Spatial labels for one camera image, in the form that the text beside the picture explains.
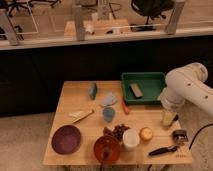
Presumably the black handled brush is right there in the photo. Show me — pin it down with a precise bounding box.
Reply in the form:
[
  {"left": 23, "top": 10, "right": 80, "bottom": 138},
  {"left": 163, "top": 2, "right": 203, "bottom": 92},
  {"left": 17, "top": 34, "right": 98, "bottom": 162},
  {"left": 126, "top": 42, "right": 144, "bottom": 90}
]
[{"left": 148, "top": 146, "right": 178, "bottom": 156}]

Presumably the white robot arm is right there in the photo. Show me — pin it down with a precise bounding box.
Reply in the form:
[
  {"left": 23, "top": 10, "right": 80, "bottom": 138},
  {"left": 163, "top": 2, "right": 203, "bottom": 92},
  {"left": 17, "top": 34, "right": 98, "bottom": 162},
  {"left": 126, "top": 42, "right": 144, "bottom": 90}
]
[{"left": 158, "top": 63, "right": 213, "bottom": 127}]

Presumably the small metal cup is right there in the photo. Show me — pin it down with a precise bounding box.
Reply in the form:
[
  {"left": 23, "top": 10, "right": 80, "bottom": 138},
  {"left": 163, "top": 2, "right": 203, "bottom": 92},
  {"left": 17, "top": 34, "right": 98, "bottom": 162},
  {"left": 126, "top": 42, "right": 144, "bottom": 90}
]
[{"left": 172, "top": 129, "right": 188, "bottom": 144}]

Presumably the grey block in tray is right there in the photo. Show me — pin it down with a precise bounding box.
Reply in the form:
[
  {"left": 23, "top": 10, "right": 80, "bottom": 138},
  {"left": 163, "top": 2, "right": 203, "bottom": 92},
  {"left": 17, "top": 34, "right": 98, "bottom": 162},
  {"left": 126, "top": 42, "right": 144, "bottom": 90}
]
[{"left": 130, "top": 83, "right": 143, "bottom": 98}]

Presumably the white cup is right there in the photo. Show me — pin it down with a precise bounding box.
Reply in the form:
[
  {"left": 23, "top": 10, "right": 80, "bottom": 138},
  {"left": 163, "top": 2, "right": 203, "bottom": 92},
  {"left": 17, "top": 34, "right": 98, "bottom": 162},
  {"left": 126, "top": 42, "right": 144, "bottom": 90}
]
[{"left": 123, "top": 129, "right": 140, "bottom": 150}]

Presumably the green plastic tray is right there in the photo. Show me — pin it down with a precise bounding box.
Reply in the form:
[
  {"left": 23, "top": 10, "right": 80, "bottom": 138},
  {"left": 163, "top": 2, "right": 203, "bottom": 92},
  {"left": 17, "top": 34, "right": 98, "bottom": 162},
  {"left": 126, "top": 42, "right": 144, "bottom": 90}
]
[{"left": 121, "top": 72, "right": 166, "bottom": 105}]

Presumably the red marker pen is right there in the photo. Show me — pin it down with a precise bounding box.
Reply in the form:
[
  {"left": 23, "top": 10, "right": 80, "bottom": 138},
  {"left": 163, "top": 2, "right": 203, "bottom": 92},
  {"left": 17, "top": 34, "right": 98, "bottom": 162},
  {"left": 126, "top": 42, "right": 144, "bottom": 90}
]
[{"left": 121, "top": 97, "right": 130, "bottom": 114}]

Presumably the blue glass cup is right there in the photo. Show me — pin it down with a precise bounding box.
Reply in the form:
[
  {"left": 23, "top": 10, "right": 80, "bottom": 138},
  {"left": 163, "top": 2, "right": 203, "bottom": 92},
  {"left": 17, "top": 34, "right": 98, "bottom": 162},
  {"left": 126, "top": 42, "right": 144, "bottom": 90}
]
[{"left": 103, "top": 107, "right": 115, "bottom": 123}]

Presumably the crumpled clear plastic bag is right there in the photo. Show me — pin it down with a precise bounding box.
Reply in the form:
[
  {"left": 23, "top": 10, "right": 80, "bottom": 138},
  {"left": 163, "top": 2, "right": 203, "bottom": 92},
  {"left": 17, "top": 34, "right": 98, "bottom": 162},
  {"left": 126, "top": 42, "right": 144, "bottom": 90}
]
[{"left": 101, "top": 92, "right": 117, "bottom": 107}]

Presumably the orange bowl with spoon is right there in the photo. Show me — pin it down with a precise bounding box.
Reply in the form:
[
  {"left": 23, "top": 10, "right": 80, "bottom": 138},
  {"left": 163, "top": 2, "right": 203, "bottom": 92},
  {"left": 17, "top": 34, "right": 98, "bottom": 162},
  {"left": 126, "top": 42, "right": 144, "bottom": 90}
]
[{"left": 93, "top": 136, "right": 121, "bottom": 165}]

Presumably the wooden flat spatula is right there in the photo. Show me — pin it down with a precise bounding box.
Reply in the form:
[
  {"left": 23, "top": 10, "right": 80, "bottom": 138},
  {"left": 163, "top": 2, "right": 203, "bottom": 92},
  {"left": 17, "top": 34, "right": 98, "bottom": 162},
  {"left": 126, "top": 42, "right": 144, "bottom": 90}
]
[{"left": 69, "top": 109, "right": 94, "bottom": 123}]

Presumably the black office chair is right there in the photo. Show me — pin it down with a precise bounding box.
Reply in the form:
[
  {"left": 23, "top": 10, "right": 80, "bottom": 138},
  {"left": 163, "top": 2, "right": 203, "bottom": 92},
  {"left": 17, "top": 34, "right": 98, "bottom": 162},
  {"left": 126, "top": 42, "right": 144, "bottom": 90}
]
[{"left": 131, "top": 0, "right": 174, "bottom": 23}]

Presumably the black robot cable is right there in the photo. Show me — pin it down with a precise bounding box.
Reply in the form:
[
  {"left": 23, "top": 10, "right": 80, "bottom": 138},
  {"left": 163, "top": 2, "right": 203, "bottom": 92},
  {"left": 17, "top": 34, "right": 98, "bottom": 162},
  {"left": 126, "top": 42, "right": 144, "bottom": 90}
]
[{"left": 188, "top": 122, "right": 213, "bottom": 151}]

